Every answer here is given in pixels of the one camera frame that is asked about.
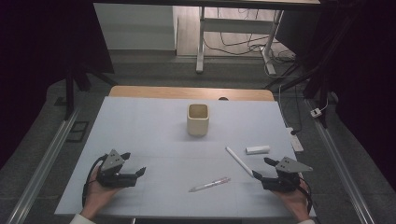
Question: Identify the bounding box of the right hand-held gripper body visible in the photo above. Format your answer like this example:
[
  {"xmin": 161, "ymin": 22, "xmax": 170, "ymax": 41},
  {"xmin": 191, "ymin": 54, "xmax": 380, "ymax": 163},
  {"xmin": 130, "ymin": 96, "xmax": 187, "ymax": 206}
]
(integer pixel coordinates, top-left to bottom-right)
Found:
[{"xmin": 262, "ymin": 156, "xmax": 314, "ymax": 193}]

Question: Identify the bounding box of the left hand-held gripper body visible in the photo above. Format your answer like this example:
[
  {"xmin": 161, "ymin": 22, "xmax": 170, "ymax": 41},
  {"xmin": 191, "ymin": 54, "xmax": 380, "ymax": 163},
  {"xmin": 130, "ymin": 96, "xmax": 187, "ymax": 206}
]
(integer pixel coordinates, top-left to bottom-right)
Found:
[{"xmin": 96, "ymin": 148, "xmax": 138, "ymax": 189}]

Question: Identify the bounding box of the white pen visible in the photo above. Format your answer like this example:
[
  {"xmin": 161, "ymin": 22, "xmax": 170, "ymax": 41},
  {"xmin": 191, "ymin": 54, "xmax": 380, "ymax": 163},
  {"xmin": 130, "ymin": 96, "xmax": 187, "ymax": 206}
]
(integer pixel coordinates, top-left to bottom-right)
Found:
[{"xmin": 225, "ymin": 146, "xmax": 255, "ymax": 177}]

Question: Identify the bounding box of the clear pen with red print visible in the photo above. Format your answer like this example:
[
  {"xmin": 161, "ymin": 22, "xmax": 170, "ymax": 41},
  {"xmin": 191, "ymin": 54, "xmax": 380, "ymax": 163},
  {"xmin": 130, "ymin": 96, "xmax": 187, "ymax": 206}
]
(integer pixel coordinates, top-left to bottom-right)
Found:
[{"xmin": 188, "ymin": 176, "xmax": 232, "ymax": 193}]

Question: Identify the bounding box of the cream square cup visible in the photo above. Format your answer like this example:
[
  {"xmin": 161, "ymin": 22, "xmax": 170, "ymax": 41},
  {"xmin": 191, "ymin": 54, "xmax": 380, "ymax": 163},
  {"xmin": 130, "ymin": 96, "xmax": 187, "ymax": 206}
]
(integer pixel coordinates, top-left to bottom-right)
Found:
[{"xmin": 186, "ymin": 103, "xmax": 210, "ymax": 137}]

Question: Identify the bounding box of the person's right hand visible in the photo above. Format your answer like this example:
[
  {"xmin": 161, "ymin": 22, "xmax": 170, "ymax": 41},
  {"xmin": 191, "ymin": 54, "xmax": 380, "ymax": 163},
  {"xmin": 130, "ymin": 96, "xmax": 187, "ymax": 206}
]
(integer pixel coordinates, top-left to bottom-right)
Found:
[{"xmin": 274, "ymin": 183, "xmax": 311, "ymax": 223}]

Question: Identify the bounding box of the person's left hand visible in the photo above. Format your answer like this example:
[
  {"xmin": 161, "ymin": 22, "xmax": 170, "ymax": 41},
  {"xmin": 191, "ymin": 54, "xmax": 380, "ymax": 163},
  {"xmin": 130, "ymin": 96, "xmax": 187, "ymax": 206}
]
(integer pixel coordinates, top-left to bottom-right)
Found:
[{"xmin": 81, "ymin": 166, "xmax": 123, "ymax": 220}]

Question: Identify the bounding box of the small white tube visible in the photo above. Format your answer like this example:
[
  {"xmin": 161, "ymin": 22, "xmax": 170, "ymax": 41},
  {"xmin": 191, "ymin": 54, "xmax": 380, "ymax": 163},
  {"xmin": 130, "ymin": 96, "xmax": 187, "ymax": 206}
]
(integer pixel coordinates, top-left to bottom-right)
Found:
[{"xmin": 245, "ymin": 145, "xmax": 271, "ymax": 156}]

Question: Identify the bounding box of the white power strip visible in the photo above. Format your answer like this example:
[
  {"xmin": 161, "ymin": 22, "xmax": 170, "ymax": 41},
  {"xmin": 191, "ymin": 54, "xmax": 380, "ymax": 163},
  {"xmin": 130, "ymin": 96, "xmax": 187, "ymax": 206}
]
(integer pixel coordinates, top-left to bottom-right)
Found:
[{"xmin": 285, "ymin": 126, "xmax": 304, "ymax": 153}]

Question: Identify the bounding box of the black floor plate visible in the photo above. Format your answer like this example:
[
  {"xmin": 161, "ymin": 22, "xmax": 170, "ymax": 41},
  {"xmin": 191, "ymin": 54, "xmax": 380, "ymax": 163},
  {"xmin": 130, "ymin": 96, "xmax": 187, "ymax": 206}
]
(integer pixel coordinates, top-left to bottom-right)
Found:
[{"xmin": 65, "ymin": 120, "xmax": 90, "ymax": 144}]

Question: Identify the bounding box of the small white adapter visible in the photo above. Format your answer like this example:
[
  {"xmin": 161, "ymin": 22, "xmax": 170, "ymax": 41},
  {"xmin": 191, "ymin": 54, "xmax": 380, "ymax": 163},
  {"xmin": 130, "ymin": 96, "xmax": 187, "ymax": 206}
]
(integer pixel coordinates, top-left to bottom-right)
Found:
[{"xmin": 310, "ymin": 98, "xmax": 330, "ymax": 119}]

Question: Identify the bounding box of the black tripod stand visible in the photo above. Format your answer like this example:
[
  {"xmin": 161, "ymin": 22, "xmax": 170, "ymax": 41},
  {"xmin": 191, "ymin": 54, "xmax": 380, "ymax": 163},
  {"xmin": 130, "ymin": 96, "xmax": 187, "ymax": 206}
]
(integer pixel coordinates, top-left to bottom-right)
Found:
[
  {"xmin": 63, "ymin": 60, "xmax": 119, "ymax": 121},
  {"xmin": 264, "ymin": 12, "xmax": 359, "ymax": 129}
]

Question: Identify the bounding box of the dark curtain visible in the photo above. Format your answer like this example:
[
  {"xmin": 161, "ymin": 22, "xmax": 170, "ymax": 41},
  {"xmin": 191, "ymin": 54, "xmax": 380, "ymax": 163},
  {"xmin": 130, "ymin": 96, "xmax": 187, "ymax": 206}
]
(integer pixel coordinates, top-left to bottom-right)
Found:
[
  {"xmin": 0, "ymin": 0, "xmax": 115, "ymax": 171},
  {"xmin": 275, "ymin": 0, "xmax": 396, "ymax": 190}
]

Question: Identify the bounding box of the white cabinet panel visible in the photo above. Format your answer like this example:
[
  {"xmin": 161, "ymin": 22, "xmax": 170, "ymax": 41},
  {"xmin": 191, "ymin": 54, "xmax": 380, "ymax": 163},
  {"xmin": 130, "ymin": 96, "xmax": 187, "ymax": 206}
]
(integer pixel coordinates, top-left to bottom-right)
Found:
[{"xmin": 92, "ymin": 3, "xmax": 177, "ymax": 51}]

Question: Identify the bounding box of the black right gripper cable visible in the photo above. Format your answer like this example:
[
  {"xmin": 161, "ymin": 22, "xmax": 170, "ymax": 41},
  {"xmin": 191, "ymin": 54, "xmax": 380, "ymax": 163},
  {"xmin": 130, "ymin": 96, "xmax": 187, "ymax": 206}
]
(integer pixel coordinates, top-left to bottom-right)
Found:
[{"xmin": 298, "ymin": 175, "xmax": 314, "ymax": 216}]

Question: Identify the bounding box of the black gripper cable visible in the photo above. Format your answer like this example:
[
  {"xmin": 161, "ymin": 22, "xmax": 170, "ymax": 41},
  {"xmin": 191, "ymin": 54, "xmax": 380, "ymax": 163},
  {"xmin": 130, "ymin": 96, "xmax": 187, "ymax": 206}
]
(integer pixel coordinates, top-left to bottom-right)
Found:
[
  {"xmin": 81, "ymin": 154, "xmax": 108, "ymax": 208},
  {"xmin": 298, "ymin": 175, "xmax": 314, "ymax": 216}
]

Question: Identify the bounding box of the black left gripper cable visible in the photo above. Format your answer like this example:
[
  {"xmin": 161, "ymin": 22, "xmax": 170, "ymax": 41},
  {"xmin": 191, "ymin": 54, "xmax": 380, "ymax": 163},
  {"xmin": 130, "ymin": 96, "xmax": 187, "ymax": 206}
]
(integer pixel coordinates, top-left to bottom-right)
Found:
[{"xmin": 81, "ymin": 154, "xmax": 108, "ymax": 208}]

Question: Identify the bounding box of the black plug with cable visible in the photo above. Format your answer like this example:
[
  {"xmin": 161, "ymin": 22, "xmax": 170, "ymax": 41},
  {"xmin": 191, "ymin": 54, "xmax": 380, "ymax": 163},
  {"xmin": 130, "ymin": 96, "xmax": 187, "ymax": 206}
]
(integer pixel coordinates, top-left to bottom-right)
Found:
[{"xmin": 278, "ymin": 85, "xmax": 304, "ymax": 136}]

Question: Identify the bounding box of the aluminium floor rail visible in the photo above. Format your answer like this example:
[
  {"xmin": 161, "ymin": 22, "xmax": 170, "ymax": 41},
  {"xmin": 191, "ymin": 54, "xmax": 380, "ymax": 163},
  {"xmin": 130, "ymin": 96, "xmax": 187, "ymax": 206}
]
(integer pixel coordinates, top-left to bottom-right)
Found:
[
  {"xmin": 305, "ymin": 99, "xmax": 376, "ymax": 224},
  {"xmin": 6, "ymin": 106, "xmax": 80, "ymax": 224}
]

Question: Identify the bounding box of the tangle of floor cables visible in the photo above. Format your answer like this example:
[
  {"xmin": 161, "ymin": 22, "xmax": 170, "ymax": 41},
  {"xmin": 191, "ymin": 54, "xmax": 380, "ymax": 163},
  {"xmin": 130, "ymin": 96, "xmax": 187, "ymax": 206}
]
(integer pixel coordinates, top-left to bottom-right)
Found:
[{"xmin": 202, "ymin": 7, "xmax": 297, "ymax": 78}]

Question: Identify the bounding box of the white desk frame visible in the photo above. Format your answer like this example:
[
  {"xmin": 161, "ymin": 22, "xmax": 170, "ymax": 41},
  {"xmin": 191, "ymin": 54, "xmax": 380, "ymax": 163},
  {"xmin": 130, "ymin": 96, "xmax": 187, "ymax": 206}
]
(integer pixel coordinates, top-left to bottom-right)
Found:
[{"xmin": 195, "ymin": 6, "xmax": 285, "ymax": 77}]

